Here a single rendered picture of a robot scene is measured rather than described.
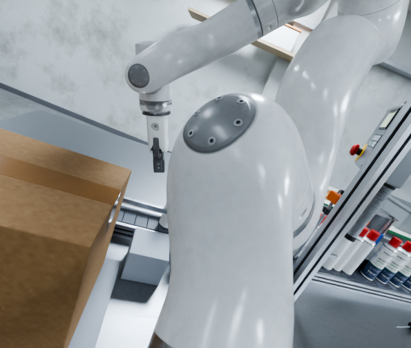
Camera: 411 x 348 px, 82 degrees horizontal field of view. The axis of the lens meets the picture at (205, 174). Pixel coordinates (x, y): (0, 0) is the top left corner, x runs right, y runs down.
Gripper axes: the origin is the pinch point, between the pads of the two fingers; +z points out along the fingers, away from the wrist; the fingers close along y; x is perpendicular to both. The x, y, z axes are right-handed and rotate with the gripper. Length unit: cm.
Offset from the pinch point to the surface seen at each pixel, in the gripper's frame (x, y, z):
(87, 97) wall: 144, 337, 21
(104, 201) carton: 5.1, -31.9, -6.9
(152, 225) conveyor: 2.8, -2.4, 19.6
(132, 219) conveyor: 8.9, -2.3, 17.4
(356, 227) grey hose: -60, -10, 17
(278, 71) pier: -139, 281, -26
